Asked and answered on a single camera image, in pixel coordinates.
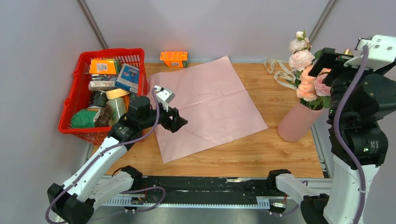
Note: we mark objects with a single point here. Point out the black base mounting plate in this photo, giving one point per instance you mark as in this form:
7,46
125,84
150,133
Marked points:
205,190

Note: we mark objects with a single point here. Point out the green bag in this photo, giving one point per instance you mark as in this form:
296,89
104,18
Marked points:
85,118

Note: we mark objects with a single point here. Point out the red plastic shopping basket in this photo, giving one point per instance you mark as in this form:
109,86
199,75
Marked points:
92,107

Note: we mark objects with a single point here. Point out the blue razor box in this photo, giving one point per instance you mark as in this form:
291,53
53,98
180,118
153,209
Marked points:
128,78

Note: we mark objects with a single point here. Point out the peach rose stem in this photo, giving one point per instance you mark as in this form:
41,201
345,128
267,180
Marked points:
321,89
307,95

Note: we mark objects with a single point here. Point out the purple wrapping paper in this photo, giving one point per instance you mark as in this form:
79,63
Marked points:
215,103

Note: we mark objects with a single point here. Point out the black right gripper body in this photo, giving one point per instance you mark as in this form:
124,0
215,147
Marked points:
339,75

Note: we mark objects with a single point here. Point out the orange snack package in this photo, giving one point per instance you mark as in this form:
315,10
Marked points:
105,66

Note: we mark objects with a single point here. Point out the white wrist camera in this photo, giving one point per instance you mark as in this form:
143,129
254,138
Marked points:
381,52
164,96

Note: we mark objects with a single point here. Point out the pale green bottle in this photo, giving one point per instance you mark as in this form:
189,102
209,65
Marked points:
118,108

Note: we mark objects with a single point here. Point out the pink cylindrical vase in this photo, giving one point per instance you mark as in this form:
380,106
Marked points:
297,122

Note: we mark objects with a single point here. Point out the white red small box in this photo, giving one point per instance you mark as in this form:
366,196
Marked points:
101,85

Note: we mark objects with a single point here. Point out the orange cardboard box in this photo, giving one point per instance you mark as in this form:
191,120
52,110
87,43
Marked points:
175,59

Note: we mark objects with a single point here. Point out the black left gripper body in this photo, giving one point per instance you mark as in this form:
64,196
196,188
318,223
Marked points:
165,121

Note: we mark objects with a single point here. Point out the aluminium table frame rail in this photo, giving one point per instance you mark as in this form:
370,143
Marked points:
136,192

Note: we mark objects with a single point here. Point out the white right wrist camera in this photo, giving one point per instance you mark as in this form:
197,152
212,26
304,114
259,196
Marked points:
381,52

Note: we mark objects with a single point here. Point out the cream printed ribbon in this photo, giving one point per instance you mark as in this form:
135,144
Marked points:
281,74

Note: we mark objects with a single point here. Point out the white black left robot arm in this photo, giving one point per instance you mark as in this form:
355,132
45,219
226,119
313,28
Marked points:
99,167

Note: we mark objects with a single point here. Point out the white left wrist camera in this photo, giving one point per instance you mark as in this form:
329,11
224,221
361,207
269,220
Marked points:
164,96

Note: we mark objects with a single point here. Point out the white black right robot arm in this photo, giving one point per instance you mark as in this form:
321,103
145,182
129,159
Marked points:
360,96

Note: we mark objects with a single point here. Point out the beige tape roll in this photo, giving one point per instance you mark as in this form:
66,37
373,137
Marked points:
116,93

